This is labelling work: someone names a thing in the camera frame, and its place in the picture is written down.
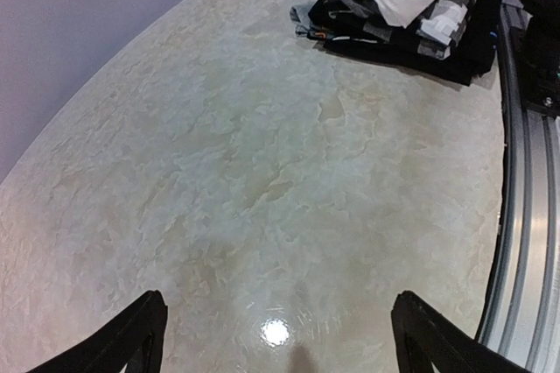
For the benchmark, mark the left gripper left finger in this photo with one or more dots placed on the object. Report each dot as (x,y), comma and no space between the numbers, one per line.
(133,341)

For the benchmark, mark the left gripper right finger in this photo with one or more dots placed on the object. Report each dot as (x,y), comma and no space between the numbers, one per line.
(425,341)

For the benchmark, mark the black white plaid shirt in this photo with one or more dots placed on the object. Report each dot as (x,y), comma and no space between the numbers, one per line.
(434,33)

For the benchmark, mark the folded black garment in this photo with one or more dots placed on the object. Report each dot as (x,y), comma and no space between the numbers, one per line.
(473,56)

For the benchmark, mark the folded grey garment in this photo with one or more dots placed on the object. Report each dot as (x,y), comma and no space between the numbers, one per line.
(299,16)

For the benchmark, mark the aluminium front rail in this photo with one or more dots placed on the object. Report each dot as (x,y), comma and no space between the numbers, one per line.
(520,320)

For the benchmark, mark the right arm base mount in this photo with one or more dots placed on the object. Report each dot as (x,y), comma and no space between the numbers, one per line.
(539,57)

